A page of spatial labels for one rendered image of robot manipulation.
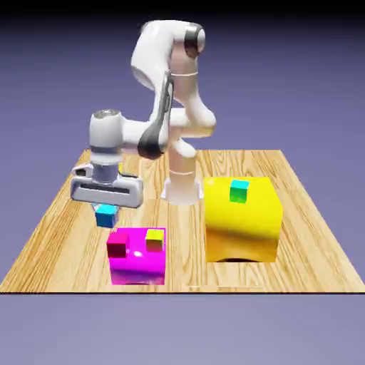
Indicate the large yellow box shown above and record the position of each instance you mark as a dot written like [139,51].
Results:
[242,225]

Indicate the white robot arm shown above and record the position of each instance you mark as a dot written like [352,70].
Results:
[182,119]

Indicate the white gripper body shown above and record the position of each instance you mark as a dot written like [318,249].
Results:
[108,191]

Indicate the small yellow cube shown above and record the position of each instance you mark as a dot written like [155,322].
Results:
[155,240]

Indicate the small red cube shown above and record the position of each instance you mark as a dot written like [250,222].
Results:
[117,245]

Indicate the small blue cube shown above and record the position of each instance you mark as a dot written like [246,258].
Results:
[105,217]

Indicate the small green cube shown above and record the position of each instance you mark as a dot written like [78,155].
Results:
[239,191]

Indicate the large magenta box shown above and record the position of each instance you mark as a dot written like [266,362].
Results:
[139,265]

